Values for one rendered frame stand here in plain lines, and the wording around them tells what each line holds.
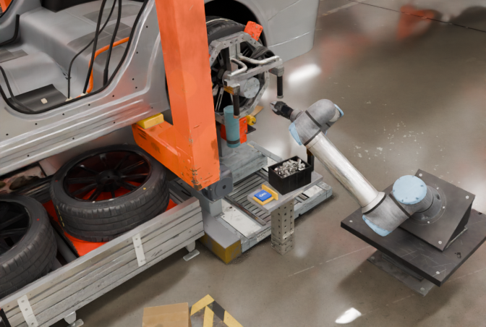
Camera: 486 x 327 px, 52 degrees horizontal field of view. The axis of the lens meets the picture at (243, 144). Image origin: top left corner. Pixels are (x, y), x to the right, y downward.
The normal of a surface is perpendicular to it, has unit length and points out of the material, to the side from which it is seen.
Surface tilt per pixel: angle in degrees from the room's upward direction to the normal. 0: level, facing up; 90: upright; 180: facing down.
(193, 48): 90
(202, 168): 90
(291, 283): 0
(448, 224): 43
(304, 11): 90
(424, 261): 0
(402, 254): 0
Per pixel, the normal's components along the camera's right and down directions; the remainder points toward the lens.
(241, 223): -0.05, -0.84
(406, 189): -0.49, -0.42
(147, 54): 0.64, 0.39
